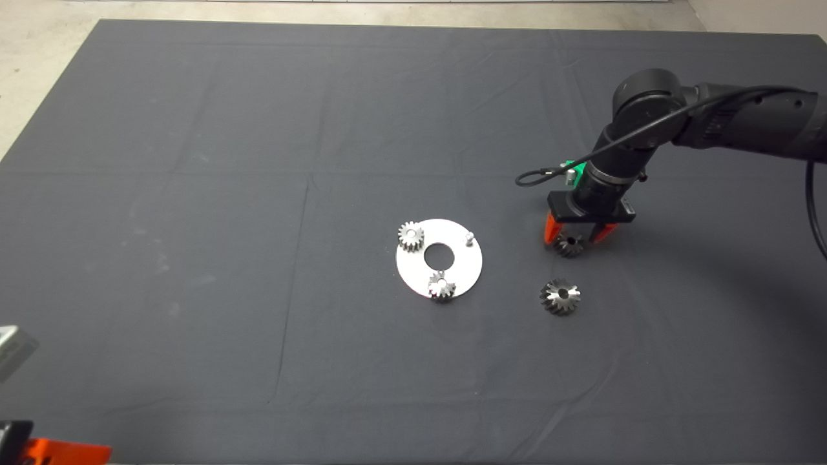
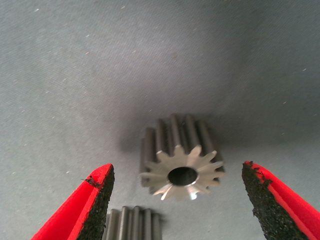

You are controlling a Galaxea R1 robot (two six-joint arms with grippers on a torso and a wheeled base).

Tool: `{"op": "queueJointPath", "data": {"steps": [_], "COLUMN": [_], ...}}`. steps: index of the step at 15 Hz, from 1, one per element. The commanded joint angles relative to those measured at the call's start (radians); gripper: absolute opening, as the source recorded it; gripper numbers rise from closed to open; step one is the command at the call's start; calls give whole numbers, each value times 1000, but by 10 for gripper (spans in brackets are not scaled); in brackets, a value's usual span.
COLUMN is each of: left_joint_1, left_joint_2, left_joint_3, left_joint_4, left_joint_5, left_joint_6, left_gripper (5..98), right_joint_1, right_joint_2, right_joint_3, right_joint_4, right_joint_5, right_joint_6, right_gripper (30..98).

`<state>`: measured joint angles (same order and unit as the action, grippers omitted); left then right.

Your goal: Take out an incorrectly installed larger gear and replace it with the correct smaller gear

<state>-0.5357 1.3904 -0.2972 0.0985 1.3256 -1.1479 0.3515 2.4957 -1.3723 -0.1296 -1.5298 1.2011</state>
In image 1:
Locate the black camera cable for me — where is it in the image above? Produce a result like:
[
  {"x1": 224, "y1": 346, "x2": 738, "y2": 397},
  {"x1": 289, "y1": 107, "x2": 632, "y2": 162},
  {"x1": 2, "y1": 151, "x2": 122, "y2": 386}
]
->
[{"x1": 515, "y1": 87, "x2": 827, "y2": 262}]

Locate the round metal plate with hole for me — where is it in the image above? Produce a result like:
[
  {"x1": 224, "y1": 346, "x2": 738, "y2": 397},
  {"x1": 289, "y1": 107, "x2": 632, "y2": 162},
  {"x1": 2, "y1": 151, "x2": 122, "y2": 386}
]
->
[{"x1": 395, "y1": 219, "x2": 484, "y2": 300}]

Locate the dark grey table cloth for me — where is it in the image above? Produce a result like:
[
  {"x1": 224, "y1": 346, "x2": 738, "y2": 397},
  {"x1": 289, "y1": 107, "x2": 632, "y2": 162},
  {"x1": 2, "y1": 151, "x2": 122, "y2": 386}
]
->
[{"x1": 0, "y1": 18, "x2": 827, "y2": 465}]

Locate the small steel gear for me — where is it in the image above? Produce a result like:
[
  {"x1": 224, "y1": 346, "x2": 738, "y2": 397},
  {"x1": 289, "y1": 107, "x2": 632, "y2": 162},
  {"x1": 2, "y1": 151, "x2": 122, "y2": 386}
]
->
[
  {"x1": 427, "y1": 271, "x2": 457, "y2": 304},
  {"x1": 554, "y1": 232, "x2": 585, "y2": 258},
  {"x1": 397, "y1": 221, "x2": 426, "y2": 253}
]

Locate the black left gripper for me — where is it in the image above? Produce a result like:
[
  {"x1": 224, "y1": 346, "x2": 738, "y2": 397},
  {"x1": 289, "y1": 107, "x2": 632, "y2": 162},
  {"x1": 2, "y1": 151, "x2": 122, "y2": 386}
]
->
[{"x1": 0, "y1": 420, "x2": 112, "y2": 465}]

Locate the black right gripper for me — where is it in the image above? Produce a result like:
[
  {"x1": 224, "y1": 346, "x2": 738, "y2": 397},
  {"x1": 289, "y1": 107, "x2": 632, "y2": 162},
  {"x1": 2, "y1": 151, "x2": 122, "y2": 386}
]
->
[{"x1": 544, "y1": 163, "x2": 648, "y2": 246}]

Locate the larger steel gear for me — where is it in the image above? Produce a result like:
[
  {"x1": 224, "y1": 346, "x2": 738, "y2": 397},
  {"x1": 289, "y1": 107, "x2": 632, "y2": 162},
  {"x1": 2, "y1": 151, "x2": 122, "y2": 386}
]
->
[{"x1": 540, "y1": 278, "x2": 581, "y2": 316}]

